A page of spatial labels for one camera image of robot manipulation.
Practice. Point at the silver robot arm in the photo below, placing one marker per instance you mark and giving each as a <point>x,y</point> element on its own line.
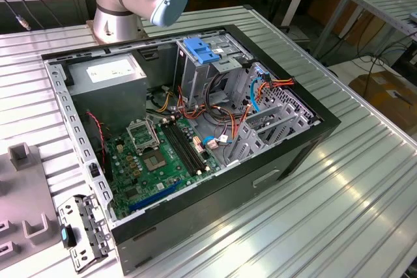
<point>110,21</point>

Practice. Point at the metal disk bay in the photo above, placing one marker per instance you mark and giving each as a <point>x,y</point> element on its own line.
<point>277,121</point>

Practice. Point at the black RAM slot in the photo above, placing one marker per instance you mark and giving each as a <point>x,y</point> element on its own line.
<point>189,147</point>
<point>179,149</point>

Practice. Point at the metal optical drive cage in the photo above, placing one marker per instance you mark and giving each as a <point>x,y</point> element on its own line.
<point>192,79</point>

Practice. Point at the CPU socket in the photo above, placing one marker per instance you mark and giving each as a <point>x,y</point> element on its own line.
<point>153,161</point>

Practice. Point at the blue plastic drive latch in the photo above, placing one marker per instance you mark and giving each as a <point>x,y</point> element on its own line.
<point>202,51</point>

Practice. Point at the black open PC case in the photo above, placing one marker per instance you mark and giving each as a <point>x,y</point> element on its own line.
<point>211,206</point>

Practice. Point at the green motherboard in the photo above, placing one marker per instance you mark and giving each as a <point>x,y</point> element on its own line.
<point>130,174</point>

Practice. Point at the blue expansion slot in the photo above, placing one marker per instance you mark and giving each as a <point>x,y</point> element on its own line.
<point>153,198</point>

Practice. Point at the grey power supply unit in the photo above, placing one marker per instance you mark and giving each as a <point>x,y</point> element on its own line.
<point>107,95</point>

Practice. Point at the brown cardboard box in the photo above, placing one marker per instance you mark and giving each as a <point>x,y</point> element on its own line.
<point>381,92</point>

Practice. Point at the grey parts rack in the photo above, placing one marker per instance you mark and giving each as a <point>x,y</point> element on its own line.
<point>26,190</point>

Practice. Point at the metal slat side table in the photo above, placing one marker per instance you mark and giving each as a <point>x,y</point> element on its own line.
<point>374,1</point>

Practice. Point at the metal card retention bracket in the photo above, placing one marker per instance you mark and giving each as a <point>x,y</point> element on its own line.
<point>94,226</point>

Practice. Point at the blue black bracket latch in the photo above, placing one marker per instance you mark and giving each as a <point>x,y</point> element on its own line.
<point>65,235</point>

